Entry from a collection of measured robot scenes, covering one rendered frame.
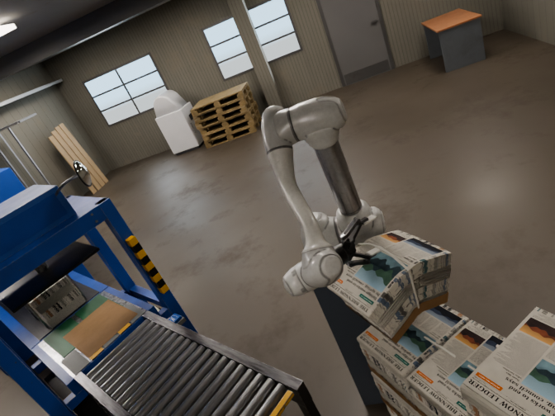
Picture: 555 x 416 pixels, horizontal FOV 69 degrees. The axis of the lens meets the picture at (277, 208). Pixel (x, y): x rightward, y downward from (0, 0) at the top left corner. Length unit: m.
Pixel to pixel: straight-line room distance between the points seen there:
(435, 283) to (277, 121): 0.87
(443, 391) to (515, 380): 0.35
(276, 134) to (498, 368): 1.03
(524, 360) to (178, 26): 9.06
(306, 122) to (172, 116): 7.85
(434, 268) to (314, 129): 0.70
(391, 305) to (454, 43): 6.65
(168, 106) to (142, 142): 1.83
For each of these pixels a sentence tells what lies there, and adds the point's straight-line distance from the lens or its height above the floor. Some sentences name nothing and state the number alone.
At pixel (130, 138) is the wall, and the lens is 10.84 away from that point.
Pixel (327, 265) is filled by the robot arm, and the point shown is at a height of 1.47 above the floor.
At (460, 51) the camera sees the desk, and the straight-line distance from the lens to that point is 7.94.
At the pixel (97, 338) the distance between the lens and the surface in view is 2.94.
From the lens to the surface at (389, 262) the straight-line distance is 1.61.
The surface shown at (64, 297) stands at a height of 0.93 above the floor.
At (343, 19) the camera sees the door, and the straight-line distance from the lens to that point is 9.10.
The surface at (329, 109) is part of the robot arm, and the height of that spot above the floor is 1.78.
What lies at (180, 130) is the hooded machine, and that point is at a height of 0.51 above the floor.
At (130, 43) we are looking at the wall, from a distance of 10.15.
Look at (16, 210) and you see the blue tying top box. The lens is 2.61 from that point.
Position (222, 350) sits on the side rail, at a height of 0.80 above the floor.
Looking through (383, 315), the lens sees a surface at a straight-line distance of 1.57.
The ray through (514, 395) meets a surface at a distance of 1.36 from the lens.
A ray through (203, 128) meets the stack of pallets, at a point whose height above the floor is 0.43.
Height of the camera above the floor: 2.19
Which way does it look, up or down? 26 degrees down
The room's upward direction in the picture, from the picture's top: 24 degrees counter-clockwise
